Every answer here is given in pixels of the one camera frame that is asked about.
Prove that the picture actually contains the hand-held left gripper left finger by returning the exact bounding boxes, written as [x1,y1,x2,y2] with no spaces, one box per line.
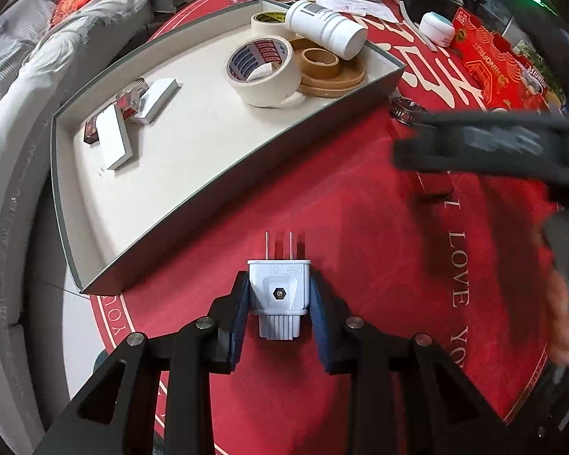
[33,270,252,455]

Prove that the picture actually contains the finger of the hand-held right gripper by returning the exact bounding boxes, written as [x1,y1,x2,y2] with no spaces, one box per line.
[410,112,569,127]
[391,126,553,184]

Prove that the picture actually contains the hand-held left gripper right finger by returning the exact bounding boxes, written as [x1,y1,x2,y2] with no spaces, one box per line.
[308,270,517,455]

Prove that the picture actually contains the white power plug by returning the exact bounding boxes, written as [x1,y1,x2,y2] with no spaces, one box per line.
[247,231,312,340]

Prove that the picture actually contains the large grey cardboard box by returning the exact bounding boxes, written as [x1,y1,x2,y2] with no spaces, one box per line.
[51,0,407,295]

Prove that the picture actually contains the large white plastic bottle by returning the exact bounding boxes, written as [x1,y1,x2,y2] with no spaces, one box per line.
[284,0,368,61]

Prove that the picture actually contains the white tape roll blue-red print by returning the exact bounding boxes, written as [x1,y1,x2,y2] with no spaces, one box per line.
[225,35,302,107]

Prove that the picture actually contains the white tape roll yellow-black label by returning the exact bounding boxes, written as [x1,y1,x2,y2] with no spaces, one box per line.
[251,9,292,39]

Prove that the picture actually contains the person's right hand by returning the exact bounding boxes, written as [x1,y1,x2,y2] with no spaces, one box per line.
[543,265,569,368]

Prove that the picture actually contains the red gift box gold print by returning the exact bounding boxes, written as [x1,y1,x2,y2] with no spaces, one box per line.
[450,7,569,115]

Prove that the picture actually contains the clear plastic package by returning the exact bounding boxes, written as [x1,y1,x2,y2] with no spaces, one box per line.
[517,64,551,98]

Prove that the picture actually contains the white jar teal lid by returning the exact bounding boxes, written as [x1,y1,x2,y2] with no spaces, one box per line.
[420,12,457,48]

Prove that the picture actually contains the round red printed table mat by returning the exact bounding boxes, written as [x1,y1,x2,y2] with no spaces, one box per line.
[89,0,569,455]

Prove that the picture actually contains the brown empty tape spool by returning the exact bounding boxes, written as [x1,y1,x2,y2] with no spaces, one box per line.
[291,40,367,98]

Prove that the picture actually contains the grey sofa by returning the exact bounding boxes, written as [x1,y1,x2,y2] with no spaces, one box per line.
[0,0,219,437]

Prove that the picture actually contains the light grey sofa cover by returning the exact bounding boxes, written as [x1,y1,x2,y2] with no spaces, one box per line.
[0,0,178,162]

